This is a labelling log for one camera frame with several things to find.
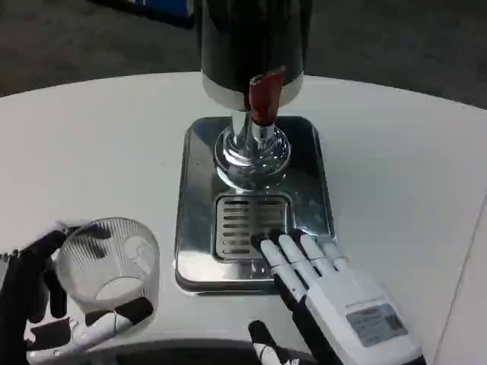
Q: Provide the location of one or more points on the steel drip tray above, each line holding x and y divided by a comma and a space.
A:
194, 213

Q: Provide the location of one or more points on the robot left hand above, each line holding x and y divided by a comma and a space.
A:
17, 289

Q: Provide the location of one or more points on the slotted steel drain grid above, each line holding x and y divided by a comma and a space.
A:
237, 224

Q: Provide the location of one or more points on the black steel drink dispenser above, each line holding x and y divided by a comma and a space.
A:
243, 42

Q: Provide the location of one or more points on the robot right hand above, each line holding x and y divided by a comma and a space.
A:
342, 304

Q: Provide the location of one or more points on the blue box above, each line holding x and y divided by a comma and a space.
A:
167, 11

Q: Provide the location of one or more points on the clear ribbed glass cup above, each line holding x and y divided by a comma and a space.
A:
114, 273

